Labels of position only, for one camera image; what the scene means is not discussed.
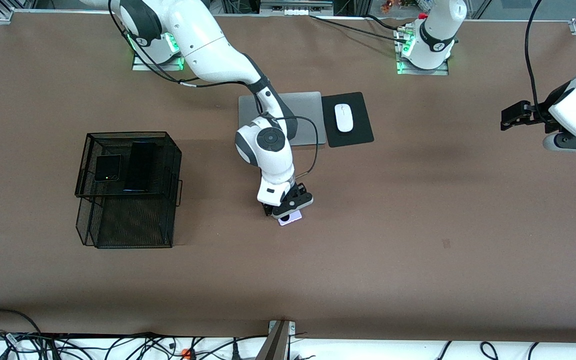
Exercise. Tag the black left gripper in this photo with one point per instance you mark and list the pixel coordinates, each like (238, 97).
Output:
(543, 108)

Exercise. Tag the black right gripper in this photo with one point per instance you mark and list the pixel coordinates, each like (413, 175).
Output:
(298, 192)

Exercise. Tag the lilac flip phone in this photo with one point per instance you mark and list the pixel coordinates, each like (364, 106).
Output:
(290, 218)

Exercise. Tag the black slab smartphone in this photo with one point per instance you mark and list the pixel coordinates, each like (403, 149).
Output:
(140, 167)

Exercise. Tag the black flip phone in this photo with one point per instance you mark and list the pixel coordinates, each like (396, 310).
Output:
(108, 167)

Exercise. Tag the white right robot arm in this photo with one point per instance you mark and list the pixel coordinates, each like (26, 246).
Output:
(203, 45)

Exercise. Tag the silver closed laptop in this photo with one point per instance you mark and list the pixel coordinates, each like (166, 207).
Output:
(308, 115)

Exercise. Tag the black mouse pad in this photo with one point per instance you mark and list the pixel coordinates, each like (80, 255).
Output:
(358, 135)

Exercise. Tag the white computer mouse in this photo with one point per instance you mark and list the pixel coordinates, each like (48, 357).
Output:
(344, 120)

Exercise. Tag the black mesh two-tier tray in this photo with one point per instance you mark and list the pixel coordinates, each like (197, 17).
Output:
(133, 225)

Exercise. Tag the white power strip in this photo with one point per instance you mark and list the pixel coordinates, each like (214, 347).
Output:
(295, 10)

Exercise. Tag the aluminium left arm base plate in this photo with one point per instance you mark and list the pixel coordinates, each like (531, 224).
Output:
(420, 71)

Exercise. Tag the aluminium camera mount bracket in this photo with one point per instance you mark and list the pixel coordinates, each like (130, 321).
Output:
(275, 345)

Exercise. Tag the aluminium right arm base plate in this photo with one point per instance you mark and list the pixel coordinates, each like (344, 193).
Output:
(140, 66)

